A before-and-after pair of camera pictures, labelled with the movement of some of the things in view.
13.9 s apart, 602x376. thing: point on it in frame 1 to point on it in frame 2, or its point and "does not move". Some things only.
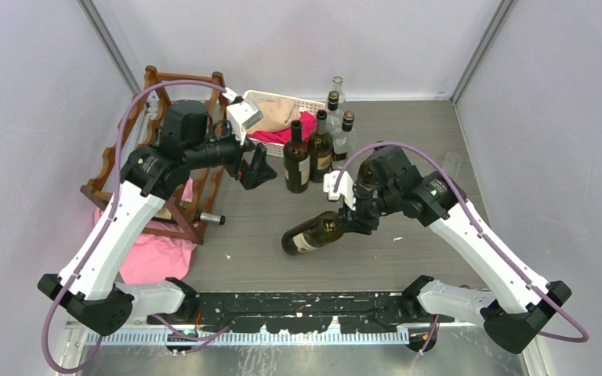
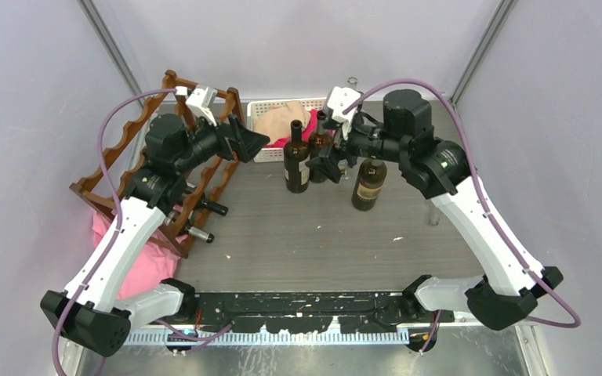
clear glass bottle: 337,81 to 352,81
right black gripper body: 366,215 to 360,142
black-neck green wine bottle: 317,231 to 212,205
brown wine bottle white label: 296,160 does not move
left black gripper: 253,173 to 243,143
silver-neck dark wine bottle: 209,218 to 196,232
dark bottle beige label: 371,173 does not move
